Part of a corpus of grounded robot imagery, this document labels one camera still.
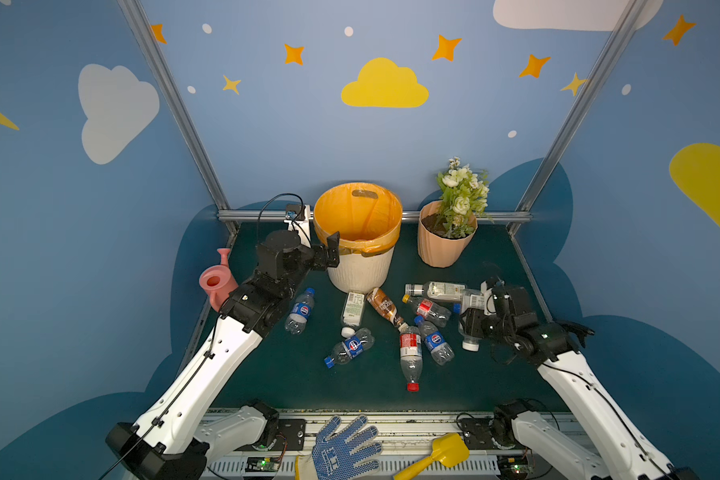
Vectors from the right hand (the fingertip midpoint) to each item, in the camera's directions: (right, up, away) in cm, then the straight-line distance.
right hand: (474, 315), depth 79 cm
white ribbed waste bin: (-32, +11, +11) cm, 35 cm away
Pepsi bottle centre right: (-9, -9, +7) cm, 14 cm away
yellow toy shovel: (-8, -32, -6) cm, 34 cm away
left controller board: (-54, -35, -8) cm, 65 cm away
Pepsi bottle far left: (-51, -4, +14) cm, 53 cm away
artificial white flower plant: (+1, +33, +10) cm, 35 cm away
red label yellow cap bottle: (-9, -1, +15) cm, 17 cm away
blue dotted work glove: (-37, -33, -8) cm, 50 cm away
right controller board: (+7, -35, -7) cm, 37 cm away
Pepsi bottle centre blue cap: (-33, -10, +5) cm, 35 cm away
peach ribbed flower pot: (-6, +19, +21) cm, 29 cm away
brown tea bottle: (-22, -1, +14) cm, 26 cm away
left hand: (-39, +22, -11) cm, 46 cm away
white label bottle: (-1, +5, -2) cm, 5 cm away
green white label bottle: (-33, -2, +14) cm, 36 cm away
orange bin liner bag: (-28, +29, +24) cm, 47 cm away
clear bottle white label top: (-5, +4, +18) cm, 19 cm away
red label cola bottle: (-16, -13, +5) cm, 21 cm away
